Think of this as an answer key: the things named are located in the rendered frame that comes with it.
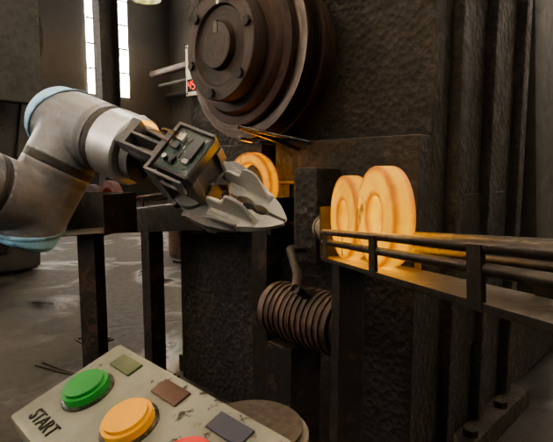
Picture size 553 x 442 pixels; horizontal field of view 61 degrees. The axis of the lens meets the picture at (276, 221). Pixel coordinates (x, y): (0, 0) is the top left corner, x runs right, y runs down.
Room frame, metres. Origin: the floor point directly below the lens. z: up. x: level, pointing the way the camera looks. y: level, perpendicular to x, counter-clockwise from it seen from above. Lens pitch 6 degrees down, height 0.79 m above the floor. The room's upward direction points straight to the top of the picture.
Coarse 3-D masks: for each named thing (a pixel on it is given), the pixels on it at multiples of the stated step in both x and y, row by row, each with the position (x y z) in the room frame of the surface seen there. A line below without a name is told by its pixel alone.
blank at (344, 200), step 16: (352, 176) 0.84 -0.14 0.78; (336, 192) 0.89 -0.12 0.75; (352, 192) 0.80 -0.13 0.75; (336, 208) 0.89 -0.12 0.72; (352, 208) 0.80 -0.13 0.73; (336, 224) 0.89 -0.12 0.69; (352, 224) 0.80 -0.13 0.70; (336, 240) 0.89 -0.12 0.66; (352, 240) 0.80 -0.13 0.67; (352, 256) 0.82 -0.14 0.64
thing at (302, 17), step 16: (304, 0) 1.15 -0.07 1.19; (304, 16) 1.15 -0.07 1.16; (304, 32) 1.15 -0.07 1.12; (320, 32) 1.19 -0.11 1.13; (304, 48) 1.15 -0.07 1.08; (320, 48) 1.20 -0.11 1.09; (304, 64) 1.15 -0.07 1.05; (304, 80) 1.19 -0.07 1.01; (288, 96) 1.19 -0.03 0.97; (304, 96) 1.22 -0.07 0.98; (208, 112) 1.42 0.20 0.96; (272, 112) 1.23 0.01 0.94; (288, 112) 1.23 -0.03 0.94; (224, 128) 1.37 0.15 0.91; (256, 128) 1.27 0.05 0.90; (272, 128) 1.28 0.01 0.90
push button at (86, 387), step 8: (96, 368) 0.40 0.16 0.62; (80, 376) 0.39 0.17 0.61; (88, 376) 0.39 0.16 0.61; (96, 376) 0.39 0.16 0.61; (104, 376) 0.39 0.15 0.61; (72, 384) 0.38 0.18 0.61; (80, 384) 0.38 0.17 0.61; (88, 384) 0.38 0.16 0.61; (96, 384) 0.37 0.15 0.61; (104, 384) 0.38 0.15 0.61; (64, 392) 0.37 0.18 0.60; (72, 392) 0.37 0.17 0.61; (80, 392) 0.37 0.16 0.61; (88, 392) 0.37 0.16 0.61; (96, 392) 0.37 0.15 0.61; (64, 400) 0.37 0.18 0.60; (72, 400) 0.37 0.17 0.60; (80, 400) 0.36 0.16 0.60; (88, 400) 0.37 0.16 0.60
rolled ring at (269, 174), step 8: (240, 160) 1.35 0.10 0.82; (248, 160) 1.32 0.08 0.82; (256, 160) 1.29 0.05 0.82; (264, 160) 1.28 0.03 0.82; (264, 168) 1.27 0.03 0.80; (272, 168) 1.28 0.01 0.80; (264, 176) 1.27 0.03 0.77; (272, 176) 1.27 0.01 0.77; (264, 184) 1.27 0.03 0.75; (272, 184) 1.26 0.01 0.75; (272, 192) 1.26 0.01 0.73
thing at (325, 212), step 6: (324, 210) 0.93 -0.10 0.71; (330, 210) 0.93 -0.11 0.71; (324, 216) 0.93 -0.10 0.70; (330, 216) 0.93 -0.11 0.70; (324, 222) 0.93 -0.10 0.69; (330, 222) 0.93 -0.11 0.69; (324, 228) 0.93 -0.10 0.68; (330, 228) 0.93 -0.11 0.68; (330, 246) 0.93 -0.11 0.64; (330, 252) 0.92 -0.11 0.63; (336, 252) 0.93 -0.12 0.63
